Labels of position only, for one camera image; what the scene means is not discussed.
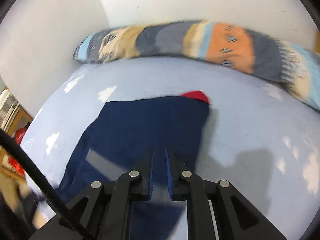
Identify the navy blue garment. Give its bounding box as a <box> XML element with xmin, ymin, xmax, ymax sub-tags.
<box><xmin>57</xmin><ymin>90</ymin><xmax>209</xmax><ymax>239</ymax></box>

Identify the light blue cloud bedsheet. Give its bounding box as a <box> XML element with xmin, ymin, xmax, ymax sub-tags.
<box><xmin>22</xmin><ymin>57</ymin><xmax>319</xmax><ymax>239</ymax></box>

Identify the red object at left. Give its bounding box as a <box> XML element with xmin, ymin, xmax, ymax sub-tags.
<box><xmin>11</xmin><ymin>127</ymin><xmax>27</xmax><ymax>176</ymax></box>

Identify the patchwork rolled quilt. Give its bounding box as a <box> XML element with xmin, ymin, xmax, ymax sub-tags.
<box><xmin>73</xmin><ymin>20</ymin><xmax>319</xmax><ymax>109</ymax></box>

